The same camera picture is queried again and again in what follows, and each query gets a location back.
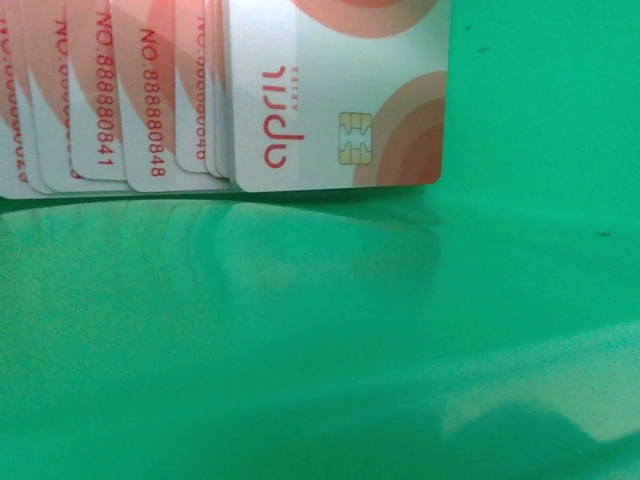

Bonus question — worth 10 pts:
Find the red white card stack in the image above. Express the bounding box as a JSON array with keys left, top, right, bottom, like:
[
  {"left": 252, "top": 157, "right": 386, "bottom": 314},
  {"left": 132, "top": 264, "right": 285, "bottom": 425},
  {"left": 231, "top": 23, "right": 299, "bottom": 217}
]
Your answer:
[{"left": 1, "top": 1, "right": 451, "bottom": 200}]

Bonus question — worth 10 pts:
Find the green plastic bin left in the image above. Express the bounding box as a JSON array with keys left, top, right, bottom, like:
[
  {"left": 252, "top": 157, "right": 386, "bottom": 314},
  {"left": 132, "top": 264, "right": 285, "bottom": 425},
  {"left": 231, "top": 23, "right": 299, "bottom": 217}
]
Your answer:
[{"left": 1, "top": 1, "right": 639, "bottom": 479}]

